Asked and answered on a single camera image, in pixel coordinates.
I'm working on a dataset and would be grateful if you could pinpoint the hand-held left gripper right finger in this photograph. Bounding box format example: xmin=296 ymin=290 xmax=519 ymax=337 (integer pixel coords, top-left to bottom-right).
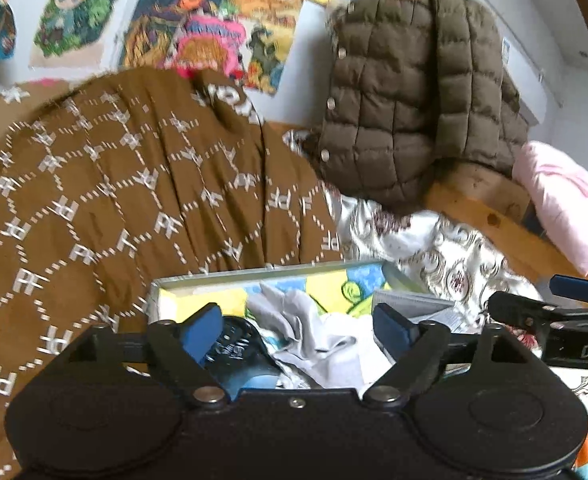
xmin=363 ymin=302 xmax=535 ymax=406

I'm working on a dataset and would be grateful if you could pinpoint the brown patterned blanket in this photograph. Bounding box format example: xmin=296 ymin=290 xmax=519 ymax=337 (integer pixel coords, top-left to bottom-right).
xmin=0 ymin=67 xmax=345 ymax=480

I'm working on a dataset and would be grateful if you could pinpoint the grey face mask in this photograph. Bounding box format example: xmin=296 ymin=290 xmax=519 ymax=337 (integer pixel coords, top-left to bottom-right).
xmin=374 ymin=287 xmax=465 ymax=331

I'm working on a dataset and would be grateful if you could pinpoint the group of colourful wall drawings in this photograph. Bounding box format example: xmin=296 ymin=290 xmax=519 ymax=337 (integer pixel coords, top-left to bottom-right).
xmin=31 ymin=0 xmax=467 ymax=96

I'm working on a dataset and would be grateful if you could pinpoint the black sock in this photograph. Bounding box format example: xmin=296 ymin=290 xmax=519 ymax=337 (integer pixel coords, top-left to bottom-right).
xmin=201 ymin=316 xmax=285 ymax=393

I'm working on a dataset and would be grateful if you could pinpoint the light grey cloth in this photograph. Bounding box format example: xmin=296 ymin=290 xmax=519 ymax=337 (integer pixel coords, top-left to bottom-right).
xmin=246 ymin=282 xmax=325 ymax=356

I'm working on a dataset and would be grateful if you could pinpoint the brown puffer jacket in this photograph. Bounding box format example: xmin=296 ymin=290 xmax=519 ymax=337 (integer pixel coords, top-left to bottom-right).
xmin=319 ymin=0 xmax=532 ymax=211

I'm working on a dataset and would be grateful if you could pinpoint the white air conditioner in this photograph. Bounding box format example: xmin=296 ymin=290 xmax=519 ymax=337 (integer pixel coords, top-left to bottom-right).
xmin=499 ymin=35 xmax=547 ymax=123

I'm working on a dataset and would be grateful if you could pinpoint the white floral quilt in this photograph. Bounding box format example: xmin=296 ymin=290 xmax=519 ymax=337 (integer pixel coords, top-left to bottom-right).
xmin=281 ymin=127 xmax=588 ymax=466

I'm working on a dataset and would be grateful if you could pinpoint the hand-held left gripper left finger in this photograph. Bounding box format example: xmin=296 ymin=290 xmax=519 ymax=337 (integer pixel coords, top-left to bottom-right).
xmin=56 ymin=302 xmax=227 ymax=407

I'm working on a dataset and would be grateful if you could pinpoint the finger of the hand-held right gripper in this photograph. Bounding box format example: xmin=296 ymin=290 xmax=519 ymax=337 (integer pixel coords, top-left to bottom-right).
xmin=549 ymin=274 xmax=588 ymax=306
xmin=486 ymin=290 xmax=555 ymax=333

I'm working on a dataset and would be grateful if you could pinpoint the pink folded blanket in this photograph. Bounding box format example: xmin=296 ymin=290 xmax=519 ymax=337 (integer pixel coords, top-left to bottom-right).
xmin=511 ymin=140 xmax=588 ymax=276

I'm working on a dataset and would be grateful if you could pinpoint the white sock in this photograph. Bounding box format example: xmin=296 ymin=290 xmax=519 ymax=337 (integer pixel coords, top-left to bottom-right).
xmin=319 ymin=310 xmax=395 ymax=391

